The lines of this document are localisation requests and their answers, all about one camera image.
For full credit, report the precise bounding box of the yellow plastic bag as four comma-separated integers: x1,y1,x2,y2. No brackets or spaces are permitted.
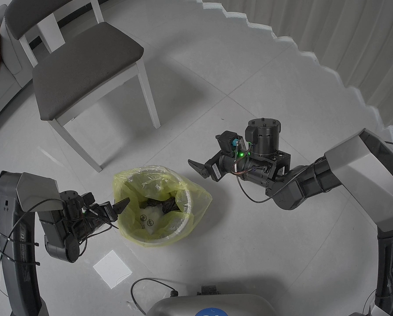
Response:
112,165,213,248

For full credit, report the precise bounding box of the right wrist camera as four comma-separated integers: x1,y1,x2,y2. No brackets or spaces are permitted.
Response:
215,130,245,155

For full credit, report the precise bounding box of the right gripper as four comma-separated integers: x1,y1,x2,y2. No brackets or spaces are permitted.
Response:
187,150,249,182

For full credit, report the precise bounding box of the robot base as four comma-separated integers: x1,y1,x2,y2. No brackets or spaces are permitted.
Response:
147,285,276,316

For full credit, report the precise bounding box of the white curtain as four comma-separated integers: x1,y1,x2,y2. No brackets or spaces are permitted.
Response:
149,0,393,144

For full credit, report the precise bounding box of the white trash bin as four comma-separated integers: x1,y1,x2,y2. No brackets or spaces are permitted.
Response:
119,166,196,245

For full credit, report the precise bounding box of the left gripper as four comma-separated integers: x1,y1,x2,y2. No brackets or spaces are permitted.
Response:
84,201,119,225

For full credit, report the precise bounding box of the crumpled black plastic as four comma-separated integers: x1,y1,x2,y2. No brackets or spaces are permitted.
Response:
141,196,181,215

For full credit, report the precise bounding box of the white chair with grey seat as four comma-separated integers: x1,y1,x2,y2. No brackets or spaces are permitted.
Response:
4,0,161,172

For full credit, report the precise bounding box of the pale grey sofa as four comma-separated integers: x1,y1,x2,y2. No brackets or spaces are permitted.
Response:
0,4,36,131

